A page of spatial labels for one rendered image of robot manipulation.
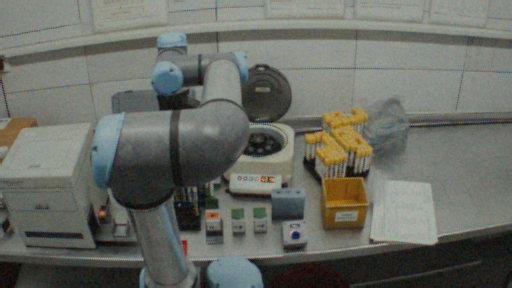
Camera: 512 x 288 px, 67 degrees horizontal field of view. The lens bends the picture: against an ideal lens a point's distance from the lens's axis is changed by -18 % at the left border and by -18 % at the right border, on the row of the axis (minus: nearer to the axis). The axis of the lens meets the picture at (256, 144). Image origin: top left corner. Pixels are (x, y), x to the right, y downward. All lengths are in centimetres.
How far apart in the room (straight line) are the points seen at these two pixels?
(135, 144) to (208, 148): 11
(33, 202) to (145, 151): 77
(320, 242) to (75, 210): 73
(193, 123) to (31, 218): 88
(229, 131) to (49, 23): 122
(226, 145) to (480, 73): 156
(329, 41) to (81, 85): 98
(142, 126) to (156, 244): 24
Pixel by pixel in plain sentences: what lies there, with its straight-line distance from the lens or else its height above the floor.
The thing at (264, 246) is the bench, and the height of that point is 87.
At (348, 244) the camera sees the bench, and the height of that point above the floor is 88.
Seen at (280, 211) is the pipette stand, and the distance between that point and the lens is 143.
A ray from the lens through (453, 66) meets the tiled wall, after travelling 198.
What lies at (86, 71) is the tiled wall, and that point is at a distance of 181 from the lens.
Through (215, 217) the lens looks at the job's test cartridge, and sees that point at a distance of 137.
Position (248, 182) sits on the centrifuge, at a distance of 153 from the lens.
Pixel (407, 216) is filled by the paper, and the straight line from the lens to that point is 151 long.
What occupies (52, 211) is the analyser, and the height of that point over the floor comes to 104.
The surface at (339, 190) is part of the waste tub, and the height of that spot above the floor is 93.
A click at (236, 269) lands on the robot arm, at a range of 99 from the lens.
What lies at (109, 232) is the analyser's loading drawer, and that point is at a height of 92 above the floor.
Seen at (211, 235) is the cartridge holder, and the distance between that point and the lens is 140.
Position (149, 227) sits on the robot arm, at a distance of 79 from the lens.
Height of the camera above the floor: 188
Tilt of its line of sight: 34 degrees down
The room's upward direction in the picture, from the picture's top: 1 degrees counter-clockwise
